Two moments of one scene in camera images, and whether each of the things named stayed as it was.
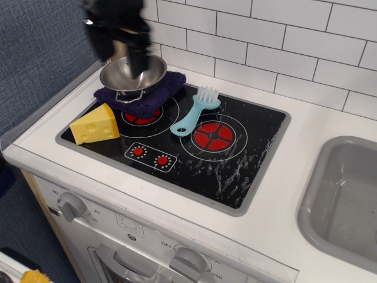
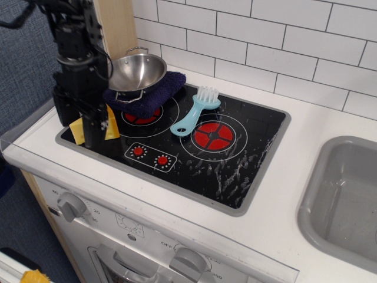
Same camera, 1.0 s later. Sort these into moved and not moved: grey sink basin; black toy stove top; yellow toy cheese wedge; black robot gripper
Moved: black robot gripper
Not moved: grey sink basin; black toy stove top; yellow toy cheese wedge
